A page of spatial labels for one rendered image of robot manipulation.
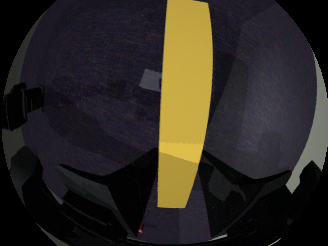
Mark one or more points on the yellow bar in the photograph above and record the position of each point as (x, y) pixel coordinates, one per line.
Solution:
(185, 95)

